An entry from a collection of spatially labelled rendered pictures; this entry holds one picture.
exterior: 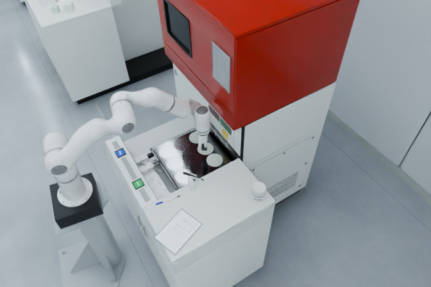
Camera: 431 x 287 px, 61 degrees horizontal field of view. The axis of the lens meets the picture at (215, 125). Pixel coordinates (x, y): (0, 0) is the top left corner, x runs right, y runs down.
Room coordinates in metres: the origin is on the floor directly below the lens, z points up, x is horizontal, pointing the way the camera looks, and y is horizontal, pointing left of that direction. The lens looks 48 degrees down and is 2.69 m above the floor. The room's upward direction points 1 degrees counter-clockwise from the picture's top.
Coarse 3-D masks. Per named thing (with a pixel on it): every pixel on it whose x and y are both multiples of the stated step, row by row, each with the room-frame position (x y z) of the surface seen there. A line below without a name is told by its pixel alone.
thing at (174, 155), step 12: (192, 132) 1.58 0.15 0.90; (168, 144) 1.49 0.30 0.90; (180, 144) 1.48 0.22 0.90; (192, 144) 1.48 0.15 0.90; (168, 156) 1.39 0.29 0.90; (180, 156) 1.39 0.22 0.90; (192, 156) 1.39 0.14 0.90; (204, 156) 1.38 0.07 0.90; (168, 168) 1.30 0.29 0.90; (180, 168) 1.30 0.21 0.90; (192, 168) 1.29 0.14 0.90; (204, 168) 1.29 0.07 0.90; (216, 168) 1.29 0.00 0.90; (180, 180) 1.21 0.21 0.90
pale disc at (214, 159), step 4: (208, 156) 1.38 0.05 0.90; (212, 156) 1.38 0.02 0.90; (216, 156) 1.38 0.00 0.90; (220, 156) 1.38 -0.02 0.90; (208, 160) 1.35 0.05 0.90; (212, 160) 1.35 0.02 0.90; (216, 160) 1.35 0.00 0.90; (220, 160) 1.35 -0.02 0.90; (208, 164) 1.32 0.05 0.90; (212, 164) 1.32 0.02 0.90; (216, 164) 1.32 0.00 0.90; (220, 164) 1.32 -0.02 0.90
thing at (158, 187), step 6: (144, 162) 1.36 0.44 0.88; (144, 174) 1.27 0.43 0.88; (150, 174) 1.27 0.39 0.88; (156, 174) 1.27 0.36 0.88; (150, 180) 1.23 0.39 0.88; (156, 180) 1.23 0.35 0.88; (150, 186) 1.19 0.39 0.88; (156, 186) 1.19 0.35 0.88; (162, 186) 1.19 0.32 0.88; (156, 192) 1.15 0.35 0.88; (162, 192) 1.15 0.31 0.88; (168, 192) 1.15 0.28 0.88; (156, 198) 1.11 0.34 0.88
